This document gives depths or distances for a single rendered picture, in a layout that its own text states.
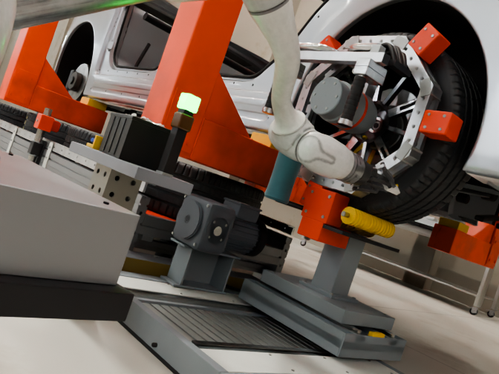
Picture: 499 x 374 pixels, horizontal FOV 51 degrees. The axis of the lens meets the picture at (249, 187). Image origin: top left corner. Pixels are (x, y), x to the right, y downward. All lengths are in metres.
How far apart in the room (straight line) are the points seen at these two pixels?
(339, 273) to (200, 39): 0.95
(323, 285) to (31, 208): 1.40
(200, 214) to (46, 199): 1.18
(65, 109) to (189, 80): 1.97
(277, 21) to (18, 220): 0.73
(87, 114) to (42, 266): 3.18
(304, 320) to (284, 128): 0.66
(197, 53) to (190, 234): 0.64
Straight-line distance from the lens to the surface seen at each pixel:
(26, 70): 3.68
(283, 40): 1.20
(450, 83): 1.77
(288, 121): 1.47
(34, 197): 0.65
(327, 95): 1.72
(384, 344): 1.87
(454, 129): 1.65
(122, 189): 1.49
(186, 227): 1.83
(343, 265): 1.89
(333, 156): 1.39
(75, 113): 3.80
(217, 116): 2.00
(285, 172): 1.77
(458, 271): 7.62
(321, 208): 1.77
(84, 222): 0.69
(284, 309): 1.84
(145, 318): 1.49
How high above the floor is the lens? 0.48
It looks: level
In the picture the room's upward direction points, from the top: 19 degrees clockwise
